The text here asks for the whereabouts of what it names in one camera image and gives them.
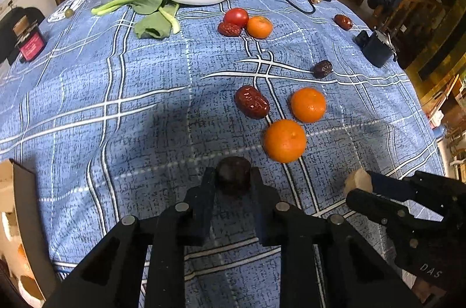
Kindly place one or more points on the cardboard box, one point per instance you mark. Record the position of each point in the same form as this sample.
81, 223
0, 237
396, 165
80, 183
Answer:
29, 220

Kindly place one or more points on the small bottle with pink label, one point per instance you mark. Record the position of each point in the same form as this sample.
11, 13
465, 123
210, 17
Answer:
30, 42

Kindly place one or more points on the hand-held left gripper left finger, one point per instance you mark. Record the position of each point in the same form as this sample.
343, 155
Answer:
208, 191

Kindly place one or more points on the small green olive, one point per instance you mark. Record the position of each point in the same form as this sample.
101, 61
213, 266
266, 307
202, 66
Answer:
68, 13

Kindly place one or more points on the black cylindrical device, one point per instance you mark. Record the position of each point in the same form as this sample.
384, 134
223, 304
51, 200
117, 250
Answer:
378, 47

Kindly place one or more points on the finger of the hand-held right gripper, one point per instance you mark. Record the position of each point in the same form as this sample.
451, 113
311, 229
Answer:
378, 208
395, 186

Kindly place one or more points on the red tomato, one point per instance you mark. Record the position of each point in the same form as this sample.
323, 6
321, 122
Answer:
236, 16

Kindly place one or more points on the green leafy vegetable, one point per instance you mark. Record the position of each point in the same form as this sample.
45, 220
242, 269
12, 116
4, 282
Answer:
149, 14

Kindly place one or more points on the blue checked tablecloth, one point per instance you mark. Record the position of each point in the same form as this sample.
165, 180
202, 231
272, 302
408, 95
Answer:
145, 93

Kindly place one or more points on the small tan sugarcane chunk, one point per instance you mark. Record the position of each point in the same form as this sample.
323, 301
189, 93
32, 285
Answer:
358, 180

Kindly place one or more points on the red date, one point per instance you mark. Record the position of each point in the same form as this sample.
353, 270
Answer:
343, 21
252, 102
229, 29

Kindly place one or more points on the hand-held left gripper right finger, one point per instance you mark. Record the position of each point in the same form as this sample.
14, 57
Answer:
257, 191

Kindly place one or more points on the dark round date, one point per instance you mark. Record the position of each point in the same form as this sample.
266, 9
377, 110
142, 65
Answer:
233, 174

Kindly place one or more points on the large orange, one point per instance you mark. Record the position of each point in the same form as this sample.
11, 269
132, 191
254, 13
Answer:
23, 259

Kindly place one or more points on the dark wrinkled date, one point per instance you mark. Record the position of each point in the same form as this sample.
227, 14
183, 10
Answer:
323, 69

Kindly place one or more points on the small mandarin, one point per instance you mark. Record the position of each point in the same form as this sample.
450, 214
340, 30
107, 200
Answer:
308, 104
259, 26
284, 141

